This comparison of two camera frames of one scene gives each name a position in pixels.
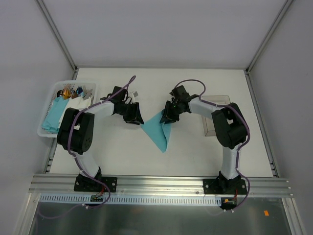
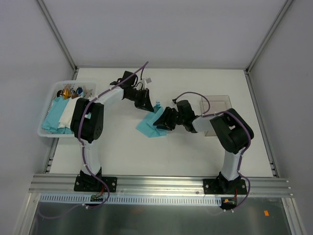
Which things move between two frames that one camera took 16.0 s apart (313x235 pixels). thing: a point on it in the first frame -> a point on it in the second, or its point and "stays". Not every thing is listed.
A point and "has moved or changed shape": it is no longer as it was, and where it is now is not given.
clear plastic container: (218, 100) stays
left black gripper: (130, 112) -> (142, 97)
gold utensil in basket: (66, 91) stays
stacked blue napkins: (52, 121) stays
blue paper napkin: (160, 132) has moved or changed shape
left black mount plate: (85, 183) stays
